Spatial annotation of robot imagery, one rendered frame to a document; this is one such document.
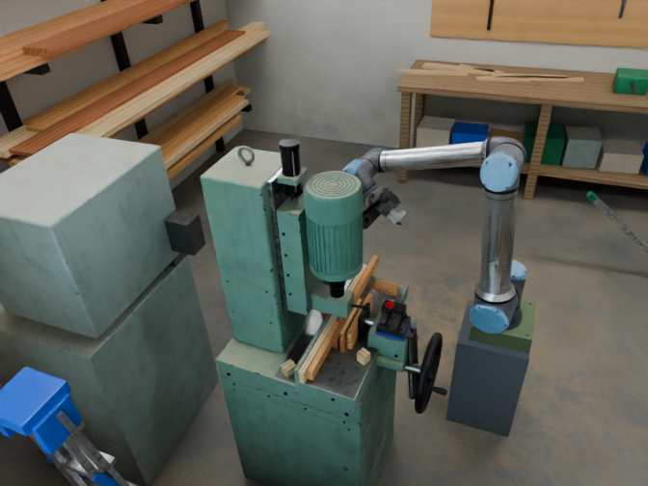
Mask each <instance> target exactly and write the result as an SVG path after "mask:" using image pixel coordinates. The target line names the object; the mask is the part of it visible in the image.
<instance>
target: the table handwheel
mask: <svg viewBox="0 0 648 486"><path fill-rule="evenodd" d="M442 346H443V336H442V334H441V333H439V332H436V333H435V334H433V336H432V337H431V339H430V341H429V343H428V346H427V348H426V351H425V355H424V358H423V361H422V364H408V362H407V363H406V364H405V367H404V369H403V370H405V371H408V372H411V373H415V374H417V375H419V377H418V385H417V390H416V397H415V411H416V412H417V413H418V414H422V413H423V412H424V411H425V409H426V407H427V405H428V402H429V399H430V396H431V393H432V391H431V388H432V386H434V384H435V380H436V376H437V372H438V367H439V363H440V358H441V353H442Z"/></svg>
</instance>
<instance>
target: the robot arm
mask: <svg viewBox="0 0 648 486"><path fill-rule="evenodd" d="M526 160H527V153H526V150H525V148H524V146H523V145H522V144H521V143H520V142H518V141H517V140H515V139H513V138H509V137H505V136H491V137H488V138H487V139H486V140H485V141H484V142H475V143H465V144H455V145H445V146H435V147H425V148H405V149H395V150H381V149H379V148H373V149H371V150H369V151H368V152H367V153H366V154H365V155H364V156H363V157H362V158H360V159H355V160H353V161H352V162H351V163H349V164H348V165H347V166H346V167H345V168H344V169H343V170H342V171H343V172H346V173H349V174H352V175H354V176H356V177H357V178H358V179H359V180H360V182H361V183H362V185H363V207H364V208H365V209H367V208H369V207H370V206H371V205H372V204H374V203H375V202H376V201H378V200H379V195H380V194H381V193H383V192H384V191H385V190H386V191H385V192H386V193H388V194H389V195H390V200H389V201H388V202H386V203H383V202H381V203H380V204H379V205H377V206H376V207H375V208H373V209H372V210H371V211H370V212H368V213H367V214H366V215H365V216H364V217H363V229H364V230H366V229H368V227H369V226H370V225H371V224H372V223H373V222H374V221H375V220H376V219H377V218H378V217H379V216H380V214H382V215H383V216H384V217H386V218H387V219H389V220H390V221H391V222H392V223H393V224H395V225H396V226H402V224H401V223H400V222H401V220H402V219H403V217H404V216H405V214H406V211H405V210H402V211H400V212H396V211H392V212H391V213H390V211H391V210H392V209H395V208H396V207H397V206H399V205H400V204H401V203H402V202H401V201H400V200H399V198H398V197H397V196H396V195H395V194H394V193H393V192H392V191H390V190H389V189H390V188H387V187H386V188H385V189H384V190H383V191H382V189H383V186H381V187H378V186H377V184H376V183H375V182H374V180H373V179H372V178H373V177H374V176H375V175H376V174H378V173H387V172H397V171H411V170H425V169H439V168H453V167H467V166H481V165H482V166H481V170H480V179H481V181H482V183H483V189H484V199H483V223H482V247H481V271H480V281H479V282H478V283H477V284H476V285H475V288H474V303H473V306H472V308H471V312H470V320H471V322H472V324H473V325H474V326H475V327H476V328H477V329H480V330H481V331H483V332H485V333H488V334H499V333H502V332H504V331H505V330H511V329H514V328H516V327H518V326H519V325H520V324H521V322H522V318H523V313H522V309H521V305H520V304H521V300H522V296H523V291H524V287H525V283H526V278H527V269H526V268H525V267H524V266H523V264H522V263H520V262H518V261H516V260H513V259H512V257H513V245H514V232H515V220H516V207H517V195H518V190H519V182H520V172H521V169H522V168H523V166H524V165H525V163H526Z"/></svg>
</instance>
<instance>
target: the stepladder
mask: <svg viewBox="0 0 648 486"><path fill-rule="evenodd" d="M69 393H70V387H69V385H68V382H67V381H65V380H62V379H60V378H57V377H54V376H51V375H48V374H46V373H43V372H40V371H37V370H35V369H33V368H30V367H27V366H25V367H24V368H22V369H21V370H20V371H19V372H18V373H17V374H16V375H15V377H14V378H13V379H12V380H11V381H9V382H8V383H7V384H6V385H5V386H4V387H3V388H2V389H1V390H0V431H1V432H2V434H3V435H5V436H7V437H11V436H12V435H13V434H14V433H15V432H17V433H20V434H22V435H24V436H29V437H30V438H31V439H32V440H33V441H34V442H35V444H36V445H37V446H38V447H39V448H40V449H41V450H42V452H43V453H44V454H45V455H46V456H47V459H46V461H47V462H49V463H51V464H53V465H55V466H56V467H57V469H58V470H59V471H60V472H61V473H62V474H63V475H64V477H65V478H66V479H67V480H68V481H69V482H70V483H71V485H72V486H88V485H87V484H86V483H85V482H84V481H83V479H82V478H84V479H85V480H86V481H87V482H88V483H89V484H90V485H91V486H136V485H134V484H132V483H129V482H127V481H125V480H124V479H123V478H122V477H121V476H120V475H119V473H118V472H117V471H116V470H115V469H114V468H113V467H114V465H115V464H116V463H117V460H116V458H115V457H113V456H111V455H108V454H106V453H103V452H101V451H99V450H97V449H96V448H95V447H94V446H93V444H92V443H91V442H90V441H89V440H88V439H87V438H86V437H85V436H84V435H83V433H82V432H81V430H82V429H83V428H84V427H85V423H84V421H83V420H82V419H81V417H80V415H79V413H78V411H77V409H76V407H75V405H74V403H73V402H72V400H71V398H70V396H69ZM81 477H82V478H81Z"/></svg>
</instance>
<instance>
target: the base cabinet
mask: <svg viewBox="0 0 648 486"><path fill-rule="evenodd" d="M220 379H221V383H222V387H223V392H224V396H225V399H226V403H227V407H228V411H229V418H230V422H231V426H232V430H233V434H234V438H235V441H236V445H237V449H238V454H239V458H240V462H241V466H242V470H243V473H244V476H245V477H248V478H250V479H252V480H254V481H256V482H259V483H261V484H264V485H266V486H376V483H377V481H378V478H379V475H380V473H381V470H382V468H383V466H384V463H385V460H386V458H387V455H388V452H389V449H390V447H391V444H392V438H393V421H394V402H395V384H396V370H393V369H389V368H386V367H385V368H384V371H383V373H382V375H381V377H380V380H379V382H378V384H377V387H376V389H375V391H374V393H373V395H372V397H371V399H370V402H369V404H368V406H367V408H366V411H365V413H364V417H363V419H362V421H361V423H358V422H355V421H353V420H350V419H347V418H342V417H340V416H337V415H334V414H331V413H328V412H325V411H322V410H319V409H316V408H313V407H312V406H309V405H306V404H303V403H300V402H297V401H294V400H291V399H288V398H285V397H282V396H280V395H277V394H274V393H271V392H269V391H264V390H261V389H258V388H255V387H252V386H250V385H247V384H244V383H241V382H238V381H235V380H232V379H230V378H227V377H224V376H221V375H220Z"/></svg>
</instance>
